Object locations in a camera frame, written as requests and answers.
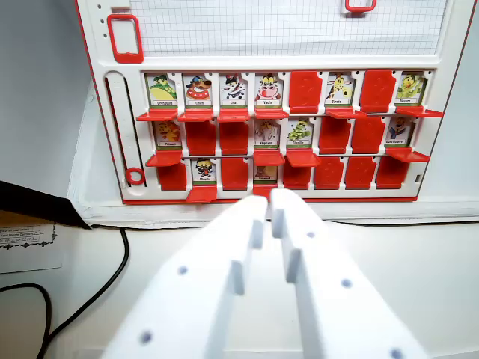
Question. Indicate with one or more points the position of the red board flap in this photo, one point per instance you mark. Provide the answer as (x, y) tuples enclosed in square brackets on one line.
[(368, 134)]

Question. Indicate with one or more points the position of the white printed paper card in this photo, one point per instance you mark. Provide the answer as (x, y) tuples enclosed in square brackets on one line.
[(33, 258)]

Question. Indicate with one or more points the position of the red and white game board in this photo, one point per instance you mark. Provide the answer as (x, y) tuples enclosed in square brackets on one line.
[(262, 63)]

